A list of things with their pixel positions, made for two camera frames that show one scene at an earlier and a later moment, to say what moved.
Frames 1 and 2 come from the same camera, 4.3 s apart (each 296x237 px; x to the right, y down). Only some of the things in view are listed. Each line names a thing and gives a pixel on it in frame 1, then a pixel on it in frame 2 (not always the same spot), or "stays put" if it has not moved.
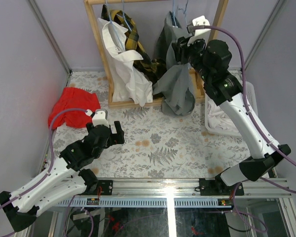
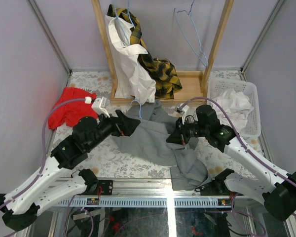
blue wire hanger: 186,8 -> 179,11
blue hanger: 124,16 -> 129,15
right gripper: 180,49 -> 179,136
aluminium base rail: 175,192 stays put
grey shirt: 175,81 -> 150,142
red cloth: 74,98 stays put
